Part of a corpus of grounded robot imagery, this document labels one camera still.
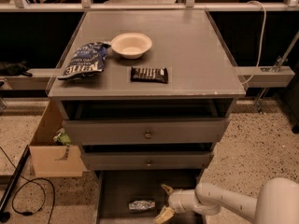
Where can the white paper bowl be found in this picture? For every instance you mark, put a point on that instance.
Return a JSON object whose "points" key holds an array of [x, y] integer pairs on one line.
{"points": [[131, 45]]}

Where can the green bottle in box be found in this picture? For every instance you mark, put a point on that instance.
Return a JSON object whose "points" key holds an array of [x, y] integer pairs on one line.
{"points": [[62, 137]]}

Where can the grey drawer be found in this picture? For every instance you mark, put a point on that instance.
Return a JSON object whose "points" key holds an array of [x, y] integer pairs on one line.
{"points": [[147, 131], [146, 160], [117, 189]]}

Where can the dark chocolate bar wrapper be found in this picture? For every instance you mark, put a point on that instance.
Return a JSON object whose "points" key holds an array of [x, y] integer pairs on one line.
{"points": [[157, 75]]}

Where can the metal rail frame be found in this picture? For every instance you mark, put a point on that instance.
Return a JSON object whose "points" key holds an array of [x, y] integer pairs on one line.
{"points": [[209, 5]]}

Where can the grey drawer cabinet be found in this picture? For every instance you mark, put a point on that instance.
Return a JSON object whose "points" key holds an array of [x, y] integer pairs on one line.
{"points": [[202, 81]]}

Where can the cardboard box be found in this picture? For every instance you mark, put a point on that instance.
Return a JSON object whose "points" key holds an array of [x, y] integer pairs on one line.
{"points": [[50, 158]]}

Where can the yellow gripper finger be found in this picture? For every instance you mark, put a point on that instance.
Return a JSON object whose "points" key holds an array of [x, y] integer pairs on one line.
{"points": [[166, 214], [169, 190]]}

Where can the blue chip bag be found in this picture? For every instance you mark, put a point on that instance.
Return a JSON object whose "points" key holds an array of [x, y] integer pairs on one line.
{"points": [[87, 61]]}

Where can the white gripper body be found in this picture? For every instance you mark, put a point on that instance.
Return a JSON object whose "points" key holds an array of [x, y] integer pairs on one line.
{"points": [[176, 200]]}

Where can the black bar on floor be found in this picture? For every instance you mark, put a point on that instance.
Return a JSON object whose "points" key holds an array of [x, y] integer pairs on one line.
{"points": [[10, 182]]}

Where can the grey middle drawer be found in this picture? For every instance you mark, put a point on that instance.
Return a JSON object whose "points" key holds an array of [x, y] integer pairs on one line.
{"points": [[146, 160]]}

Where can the silver blue redbull can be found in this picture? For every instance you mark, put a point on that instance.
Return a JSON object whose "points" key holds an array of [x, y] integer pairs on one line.
{"points": [[141, 205]]}

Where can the black object on ledge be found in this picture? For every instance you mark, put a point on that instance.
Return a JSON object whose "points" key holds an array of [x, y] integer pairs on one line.
{"points": [[14, 69]]}

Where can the grey top drawer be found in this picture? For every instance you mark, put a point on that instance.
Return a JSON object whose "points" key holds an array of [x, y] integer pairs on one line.
{"points": [[147, 131]]}

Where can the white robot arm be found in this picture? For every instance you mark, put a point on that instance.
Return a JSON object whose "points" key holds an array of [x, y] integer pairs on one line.
{"points": [[277, 202]]}

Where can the grey bottom drawer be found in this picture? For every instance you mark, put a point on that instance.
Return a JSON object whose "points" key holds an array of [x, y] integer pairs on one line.
{"points": [[117, 189]]}

